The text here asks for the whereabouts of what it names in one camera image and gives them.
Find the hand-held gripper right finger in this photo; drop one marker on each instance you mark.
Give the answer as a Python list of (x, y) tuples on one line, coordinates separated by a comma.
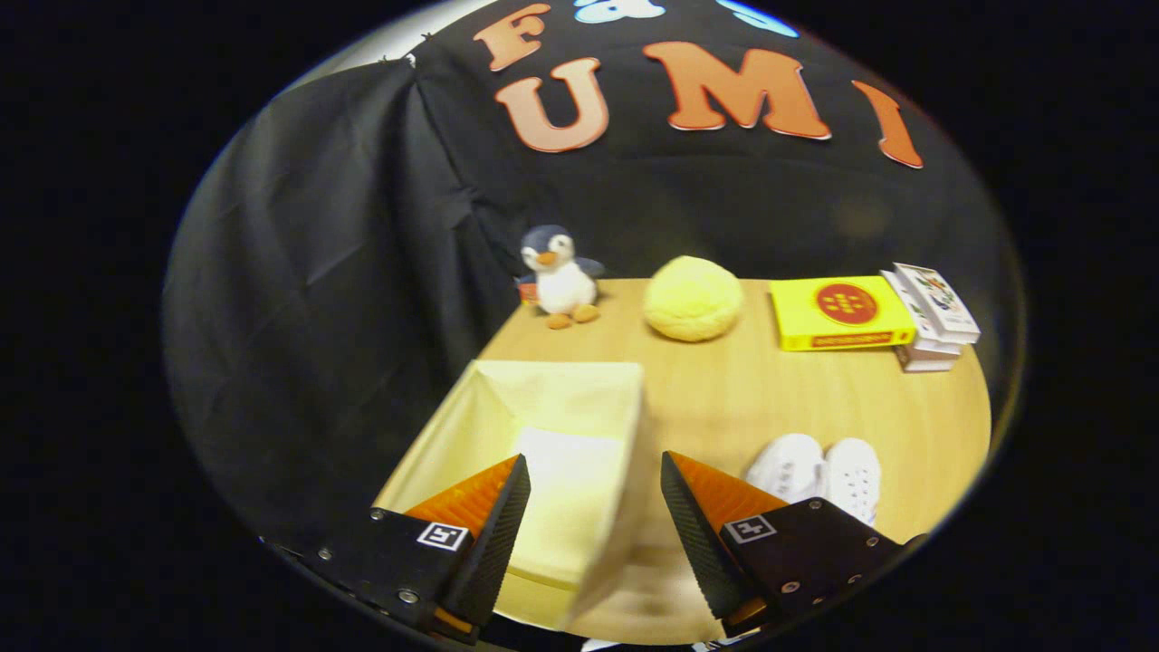
[(702, 548)]

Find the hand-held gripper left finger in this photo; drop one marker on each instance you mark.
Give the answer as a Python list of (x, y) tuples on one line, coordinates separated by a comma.
[(493, 552)]

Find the cream fabric storage box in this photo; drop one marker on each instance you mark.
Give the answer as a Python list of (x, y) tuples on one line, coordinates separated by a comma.
[(570, 480)]

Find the white canvas shoe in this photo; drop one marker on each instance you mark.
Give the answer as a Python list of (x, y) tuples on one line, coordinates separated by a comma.
[(786, 466), (853, 475)]

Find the yellow round plush cushion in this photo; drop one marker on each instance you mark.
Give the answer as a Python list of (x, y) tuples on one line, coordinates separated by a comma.
[(693, 299)]

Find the yellow book with red circle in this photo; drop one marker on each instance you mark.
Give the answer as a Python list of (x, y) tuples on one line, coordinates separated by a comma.
[(838, 312)]

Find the penguin plush toy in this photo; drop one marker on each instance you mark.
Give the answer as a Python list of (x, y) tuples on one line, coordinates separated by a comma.
[(563, 285)]

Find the pale pink book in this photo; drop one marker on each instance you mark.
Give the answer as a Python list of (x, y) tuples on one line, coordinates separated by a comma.
[(924, 363)]

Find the black backdrop cloth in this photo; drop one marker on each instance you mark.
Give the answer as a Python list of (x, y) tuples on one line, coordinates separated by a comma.
[(317, 317)]

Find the white paperback book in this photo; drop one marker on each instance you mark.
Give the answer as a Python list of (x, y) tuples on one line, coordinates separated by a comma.
[(937, 349)]

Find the white illustrated book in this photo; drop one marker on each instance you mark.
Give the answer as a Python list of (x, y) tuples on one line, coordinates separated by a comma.
[(937, 299)]

